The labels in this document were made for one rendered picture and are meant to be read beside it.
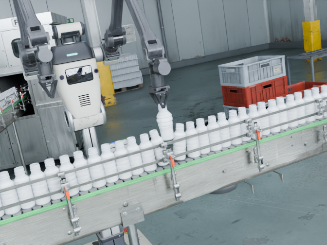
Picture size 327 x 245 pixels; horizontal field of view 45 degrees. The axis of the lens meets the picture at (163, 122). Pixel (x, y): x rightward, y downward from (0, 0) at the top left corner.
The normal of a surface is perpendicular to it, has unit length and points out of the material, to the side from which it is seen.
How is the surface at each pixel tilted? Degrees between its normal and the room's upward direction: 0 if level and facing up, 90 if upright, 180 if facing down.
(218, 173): 90
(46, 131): 90
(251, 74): 90
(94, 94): 90
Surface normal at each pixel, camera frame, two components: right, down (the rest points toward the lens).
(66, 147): 0.11, 0.21
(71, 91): 0.41, 0.15
